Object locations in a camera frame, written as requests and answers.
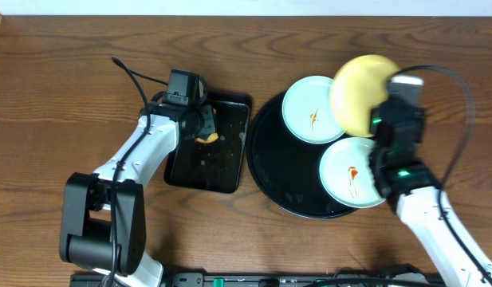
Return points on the black rectangular water tray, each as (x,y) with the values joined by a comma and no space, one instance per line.
(214,166)

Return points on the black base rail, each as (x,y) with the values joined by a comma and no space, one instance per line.
(344,279)

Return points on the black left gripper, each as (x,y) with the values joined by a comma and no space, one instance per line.
(208,122)

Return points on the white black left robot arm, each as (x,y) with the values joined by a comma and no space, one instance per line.
(103,226)

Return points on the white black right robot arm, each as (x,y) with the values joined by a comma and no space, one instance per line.
(417,197)

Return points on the round black serving tray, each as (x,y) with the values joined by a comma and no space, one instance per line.
(286,169)

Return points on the pale green plate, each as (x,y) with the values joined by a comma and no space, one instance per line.
(345,173)
(306,111)

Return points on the yellow green scrub sponge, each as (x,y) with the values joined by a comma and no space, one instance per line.
(207,138)

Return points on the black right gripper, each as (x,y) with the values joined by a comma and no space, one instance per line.
(420,116)

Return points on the yellow plastic plate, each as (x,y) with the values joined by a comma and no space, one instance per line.
(358,87)

